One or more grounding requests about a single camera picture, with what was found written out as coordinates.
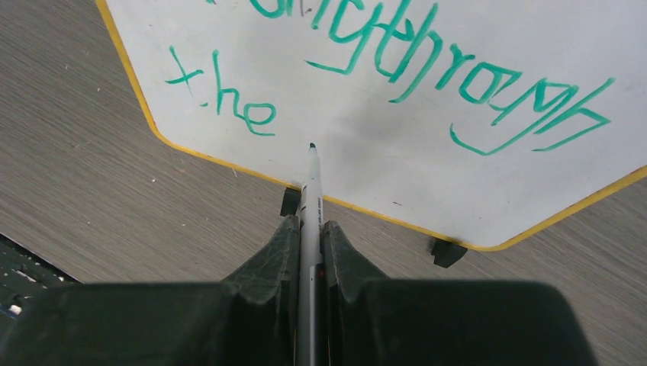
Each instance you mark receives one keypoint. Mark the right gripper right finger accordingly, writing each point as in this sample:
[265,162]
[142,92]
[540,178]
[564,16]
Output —
[349,320]

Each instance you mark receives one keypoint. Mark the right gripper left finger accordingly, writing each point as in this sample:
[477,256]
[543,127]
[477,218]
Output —
[260,326]

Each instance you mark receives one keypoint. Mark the white marker pen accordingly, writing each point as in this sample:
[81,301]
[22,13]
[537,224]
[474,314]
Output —
[311,339]

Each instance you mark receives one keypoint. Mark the yellow framed whiteboard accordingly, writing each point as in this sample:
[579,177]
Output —
[477,122]

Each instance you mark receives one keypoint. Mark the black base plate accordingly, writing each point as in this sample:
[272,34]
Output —
[23,275]

